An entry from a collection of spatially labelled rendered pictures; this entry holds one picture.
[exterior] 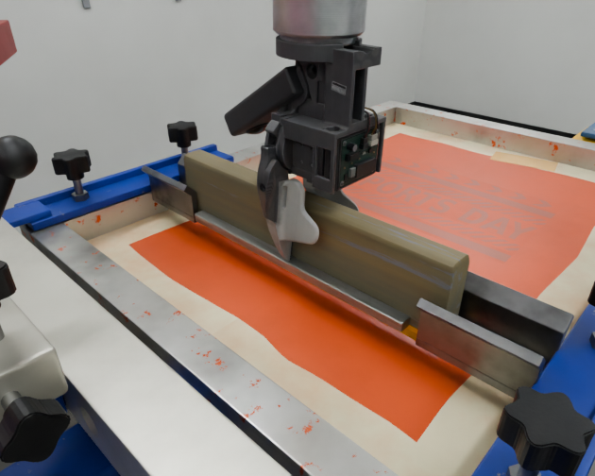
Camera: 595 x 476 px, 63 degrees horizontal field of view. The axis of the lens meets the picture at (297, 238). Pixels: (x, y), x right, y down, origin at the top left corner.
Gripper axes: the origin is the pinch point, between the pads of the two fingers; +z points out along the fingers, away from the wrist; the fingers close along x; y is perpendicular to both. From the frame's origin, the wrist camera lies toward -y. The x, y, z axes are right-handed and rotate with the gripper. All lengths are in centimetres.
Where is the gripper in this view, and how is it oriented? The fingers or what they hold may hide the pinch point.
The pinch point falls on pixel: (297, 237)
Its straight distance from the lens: 51.0
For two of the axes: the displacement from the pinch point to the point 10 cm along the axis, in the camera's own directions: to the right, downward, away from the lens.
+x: 6.9, -3.6, 6.3
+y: 7.3, 3.6, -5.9
